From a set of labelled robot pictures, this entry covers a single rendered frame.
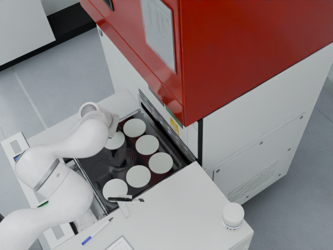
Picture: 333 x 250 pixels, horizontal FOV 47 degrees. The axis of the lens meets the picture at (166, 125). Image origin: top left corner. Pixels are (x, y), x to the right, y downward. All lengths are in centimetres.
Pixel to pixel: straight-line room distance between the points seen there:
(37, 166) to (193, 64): 49
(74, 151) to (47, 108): 207
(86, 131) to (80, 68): 225
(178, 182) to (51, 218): 59
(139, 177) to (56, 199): 59
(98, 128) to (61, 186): 18
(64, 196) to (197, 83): 49
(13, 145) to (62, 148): 73
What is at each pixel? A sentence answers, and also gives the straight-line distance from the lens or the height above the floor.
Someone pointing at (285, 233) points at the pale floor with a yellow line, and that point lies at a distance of 248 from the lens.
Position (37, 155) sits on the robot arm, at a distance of 102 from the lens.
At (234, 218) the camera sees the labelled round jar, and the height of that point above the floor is 106.
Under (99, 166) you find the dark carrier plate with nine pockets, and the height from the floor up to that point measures 90.
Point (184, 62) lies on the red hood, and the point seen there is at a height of 153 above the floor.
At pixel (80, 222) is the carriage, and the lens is 156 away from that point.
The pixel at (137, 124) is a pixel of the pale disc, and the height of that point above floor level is 90.
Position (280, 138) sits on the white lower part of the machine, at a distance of 196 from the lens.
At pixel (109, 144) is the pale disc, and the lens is 167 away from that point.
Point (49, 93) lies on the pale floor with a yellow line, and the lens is 318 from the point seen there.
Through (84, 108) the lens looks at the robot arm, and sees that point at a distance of 141.
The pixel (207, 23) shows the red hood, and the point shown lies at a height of 163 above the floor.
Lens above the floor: 228
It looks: 55 degrees down
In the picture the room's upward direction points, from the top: 6 degrees counter-clockwise
